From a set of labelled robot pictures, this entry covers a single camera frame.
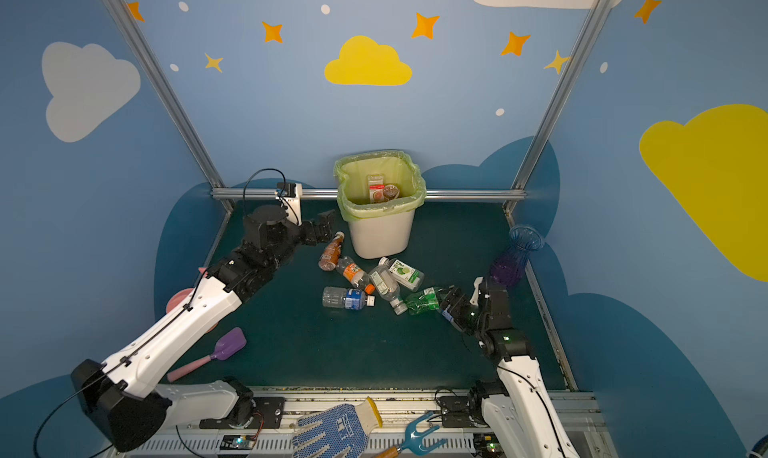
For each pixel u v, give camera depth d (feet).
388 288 2.99
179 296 2.70
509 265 2.97
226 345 2.74
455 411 2.46
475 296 2.35
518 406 1.54
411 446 2.27
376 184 3.34
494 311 1.95
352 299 2.91
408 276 3.16
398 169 3.26
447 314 2.41
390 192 3.25
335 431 2.35
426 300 2.95
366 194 3.51
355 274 3.14
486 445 2.33
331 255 3.29
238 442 2.31
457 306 2.30
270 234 1.69
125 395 1.23
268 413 2.45
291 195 1.97
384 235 3.29
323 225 2.11
